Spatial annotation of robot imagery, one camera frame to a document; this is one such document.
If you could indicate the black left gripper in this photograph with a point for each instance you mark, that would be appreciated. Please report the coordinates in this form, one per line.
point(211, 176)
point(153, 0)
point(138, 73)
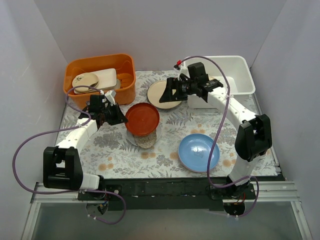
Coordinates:
point(111, 112)

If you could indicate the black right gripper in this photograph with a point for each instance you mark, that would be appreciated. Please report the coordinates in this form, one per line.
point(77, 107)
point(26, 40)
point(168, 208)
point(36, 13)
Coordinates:
point(175, 88)

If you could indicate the brown speckled saucer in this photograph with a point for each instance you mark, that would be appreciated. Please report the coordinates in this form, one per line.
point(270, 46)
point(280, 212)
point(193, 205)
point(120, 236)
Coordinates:
point(146, 141)

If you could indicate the cream blue tree plate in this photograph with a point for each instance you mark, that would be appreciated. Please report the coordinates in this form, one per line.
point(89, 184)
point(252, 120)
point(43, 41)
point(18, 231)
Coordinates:
point(213, 79)

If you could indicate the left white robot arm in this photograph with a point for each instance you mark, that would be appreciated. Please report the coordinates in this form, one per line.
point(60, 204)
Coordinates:
point(62, 167)

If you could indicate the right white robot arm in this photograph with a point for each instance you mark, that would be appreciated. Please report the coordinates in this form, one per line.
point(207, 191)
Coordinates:
point(254, 135)

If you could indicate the white plastic bin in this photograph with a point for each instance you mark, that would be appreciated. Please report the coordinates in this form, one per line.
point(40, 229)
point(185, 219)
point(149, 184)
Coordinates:
point(237, 72)

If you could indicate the cream green twig plate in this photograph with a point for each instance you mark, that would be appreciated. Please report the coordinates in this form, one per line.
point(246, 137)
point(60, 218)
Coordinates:
point(154, 94)

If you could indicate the white ribbed deep plate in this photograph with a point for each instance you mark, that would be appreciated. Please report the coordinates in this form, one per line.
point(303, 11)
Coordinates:
point(130, 136)

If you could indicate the white rectangular dish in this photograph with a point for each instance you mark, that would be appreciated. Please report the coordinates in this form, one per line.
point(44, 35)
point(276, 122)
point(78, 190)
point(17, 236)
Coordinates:
point(107, 79)

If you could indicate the beige plate in tub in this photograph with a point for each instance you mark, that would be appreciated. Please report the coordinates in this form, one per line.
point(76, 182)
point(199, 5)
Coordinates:
point(78, 90)

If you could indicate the cream round plate with bird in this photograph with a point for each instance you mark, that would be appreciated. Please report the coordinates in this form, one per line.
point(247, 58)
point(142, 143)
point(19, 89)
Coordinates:
point(85, 79)

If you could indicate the floral patterned table mat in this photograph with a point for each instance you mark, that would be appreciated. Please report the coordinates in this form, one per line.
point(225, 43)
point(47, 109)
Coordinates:
point(110, 153)

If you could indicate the orange plastic tub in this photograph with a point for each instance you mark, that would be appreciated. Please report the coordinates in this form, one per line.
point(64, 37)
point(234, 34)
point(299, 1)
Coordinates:
point(124, 65)

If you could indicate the light blue plate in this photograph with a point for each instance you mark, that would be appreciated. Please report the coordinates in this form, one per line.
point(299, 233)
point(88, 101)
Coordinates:
point(194, 151)

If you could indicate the pink plate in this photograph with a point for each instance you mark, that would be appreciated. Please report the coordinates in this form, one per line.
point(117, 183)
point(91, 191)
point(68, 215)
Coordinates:
point(195, 171)

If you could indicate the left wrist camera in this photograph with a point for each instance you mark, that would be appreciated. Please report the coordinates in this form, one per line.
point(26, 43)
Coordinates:
point(109, 97)

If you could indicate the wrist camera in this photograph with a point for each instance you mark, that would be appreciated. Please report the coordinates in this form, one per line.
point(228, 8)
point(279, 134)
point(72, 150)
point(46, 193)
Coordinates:
point(178, 67)
point(109, 97)

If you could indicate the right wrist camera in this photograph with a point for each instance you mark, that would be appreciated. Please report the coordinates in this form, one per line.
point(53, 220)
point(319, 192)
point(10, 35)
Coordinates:
point(178, 67)

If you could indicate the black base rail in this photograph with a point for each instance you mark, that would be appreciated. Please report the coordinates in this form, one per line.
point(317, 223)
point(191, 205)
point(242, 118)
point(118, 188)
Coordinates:
point(171, 194)

